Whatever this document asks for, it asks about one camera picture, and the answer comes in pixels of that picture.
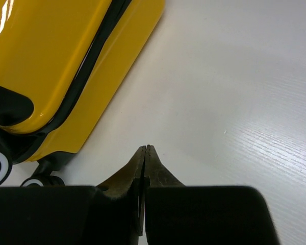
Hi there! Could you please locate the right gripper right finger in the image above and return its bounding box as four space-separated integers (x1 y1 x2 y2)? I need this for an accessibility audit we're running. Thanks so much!
144 145 184 242

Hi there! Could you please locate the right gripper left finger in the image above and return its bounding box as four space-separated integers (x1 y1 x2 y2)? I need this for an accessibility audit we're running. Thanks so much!
96 146 146 237

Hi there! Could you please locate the yellow hard-shell suitcase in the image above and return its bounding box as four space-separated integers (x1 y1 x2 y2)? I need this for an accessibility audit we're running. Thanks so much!
0 1 166 186

